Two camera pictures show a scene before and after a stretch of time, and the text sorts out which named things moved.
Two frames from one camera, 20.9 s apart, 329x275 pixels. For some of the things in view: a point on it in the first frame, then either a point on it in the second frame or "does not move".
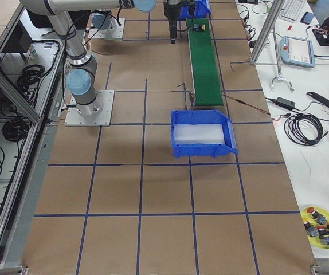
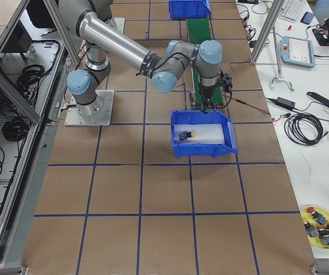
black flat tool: [326, 102] does not move
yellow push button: [199, 28] to [184, 136]
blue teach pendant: [297, 51] does not move
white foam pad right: [195, 134] does not move
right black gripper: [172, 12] to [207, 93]
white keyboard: [291, 9] does not move
